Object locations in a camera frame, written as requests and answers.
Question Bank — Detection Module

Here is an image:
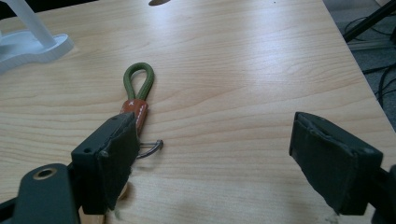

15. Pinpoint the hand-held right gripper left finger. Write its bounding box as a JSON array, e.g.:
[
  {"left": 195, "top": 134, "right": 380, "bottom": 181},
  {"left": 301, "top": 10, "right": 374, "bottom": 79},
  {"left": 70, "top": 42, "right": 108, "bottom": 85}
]
[{"left": 70, "top": 111, "right": 141, "bottom": 216}]

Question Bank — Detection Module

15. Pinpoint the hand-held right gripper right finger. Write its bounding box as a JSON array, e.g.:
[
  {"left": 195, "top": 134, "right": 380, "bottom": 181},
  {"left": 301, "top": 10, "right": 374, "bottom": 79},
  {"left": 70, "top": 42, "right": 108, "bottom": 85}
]
[{"left": 289, "top": 111, "right": 384, "bottom": 217}]

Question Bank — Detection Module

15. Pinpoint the green cord keychain brown tag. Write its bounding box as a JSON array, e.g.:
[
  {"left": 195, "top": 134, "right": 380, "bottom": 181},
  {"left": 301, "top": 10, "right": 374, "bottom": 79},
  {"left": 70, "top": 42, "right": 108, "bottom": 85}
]
[{"left": 120, "top": 62, "right": 164, "bottom": 161}]

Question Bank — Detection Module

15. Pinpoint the white plastic stand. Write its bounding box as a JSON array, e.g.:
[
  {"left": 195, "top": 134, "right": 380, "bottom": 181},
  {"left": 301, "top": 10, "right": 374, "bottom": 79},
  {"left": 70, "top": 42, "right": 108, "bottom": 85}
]
[{"left": 0, "top": 0, "right": 76, "bottom": 75}]

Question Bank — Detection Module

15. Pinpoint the black stand leg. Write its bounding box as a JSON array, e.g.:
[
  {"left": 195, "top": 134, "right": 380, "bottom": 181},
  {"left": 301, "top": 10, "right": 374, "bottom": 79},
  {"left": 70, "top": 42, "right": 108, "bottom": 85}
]
[{"left": 342, "top": 0, "right": 396, "bottom": 44}]

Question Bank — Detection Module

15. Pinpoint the black cable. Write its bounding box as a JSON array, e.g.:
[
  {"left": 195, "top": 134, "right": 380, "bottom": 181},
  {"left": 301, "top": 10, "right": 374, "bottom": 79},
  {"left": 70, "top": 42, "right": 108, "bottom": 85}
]
[
  {"left": 374, "top": 65, "right": 396, "bottom": 105},
  {"left": 361, "top": 63, "right": 396, "bottom": 76}
]

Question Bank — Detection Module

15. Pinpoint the aluminium rail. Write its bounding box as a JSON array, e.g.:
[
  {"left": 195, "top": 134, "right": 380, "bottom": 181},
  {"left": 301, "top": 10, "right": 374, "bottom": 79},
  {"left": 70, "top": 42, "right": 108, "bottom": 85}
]
[{"left": 347, "top": 38, "right": 396, "bottom": 53}]

